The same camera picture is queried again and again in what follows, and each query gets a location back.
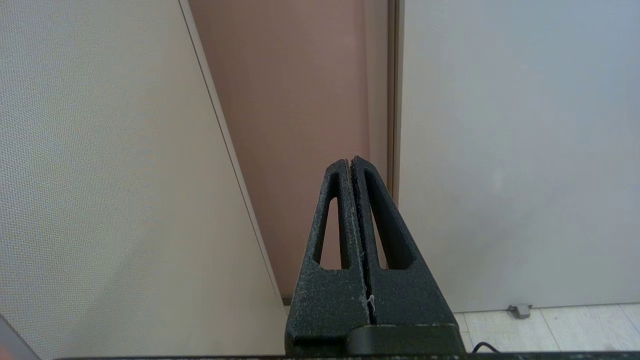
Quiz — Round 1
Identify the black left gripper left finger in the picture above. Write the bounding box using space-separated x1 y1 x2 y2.
284 159 372 356

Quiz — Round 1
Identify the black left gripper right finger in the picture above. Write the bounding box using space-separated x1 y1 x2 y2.
346 156 467 356

